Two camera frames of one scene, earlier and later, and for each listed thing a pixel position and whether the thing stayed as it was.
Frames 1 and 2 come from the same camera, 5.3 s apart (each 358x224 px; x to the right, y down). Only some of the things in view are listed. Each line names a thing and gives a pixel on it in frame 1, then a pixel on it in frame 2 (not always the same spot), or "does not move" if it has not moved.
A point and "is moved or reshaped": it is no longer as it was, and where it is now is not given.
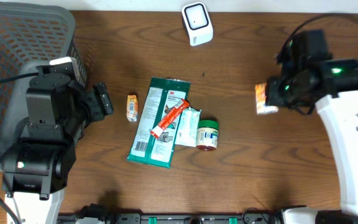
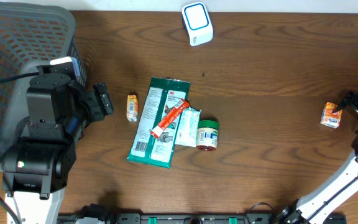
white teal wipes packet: (188, 127) does not move
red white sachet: (179, 107) does not move
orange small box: (132, 107) does not move
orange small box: (261, 108) is moved or reshaped
